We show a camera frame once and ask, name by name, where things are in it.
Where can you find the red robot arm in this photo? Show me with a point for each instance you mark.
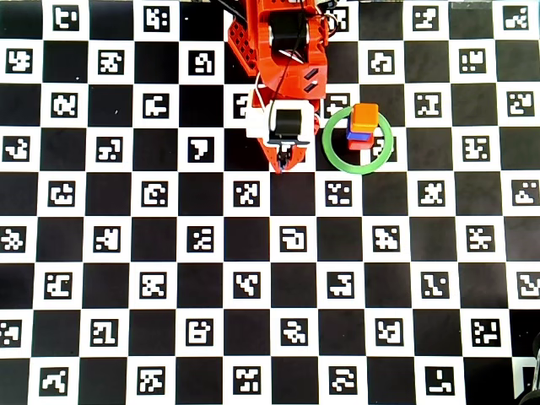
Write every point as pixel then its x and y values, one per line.
pixel 261 34

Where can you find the black white marker checkerboard mat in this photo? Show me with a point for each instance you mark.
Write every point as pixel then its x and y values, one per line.
pixel 253 253

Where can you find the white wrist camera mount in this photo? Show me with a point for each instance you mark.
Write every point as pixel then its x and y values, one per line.
pixel 259 120

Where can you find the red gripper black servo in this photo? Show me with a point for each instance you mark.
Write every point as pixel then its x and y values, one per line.
pixel 288 121

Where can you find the blue cube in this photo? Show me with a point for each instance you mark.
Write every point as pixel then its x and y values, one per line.
pixel 356 136

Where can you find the red cube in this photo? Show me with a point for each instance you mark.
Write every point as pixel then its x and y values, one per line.
pixel 358 145

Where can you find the orange cube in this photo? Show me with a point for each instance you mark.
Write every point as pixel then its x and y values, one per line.
pixel 365 116

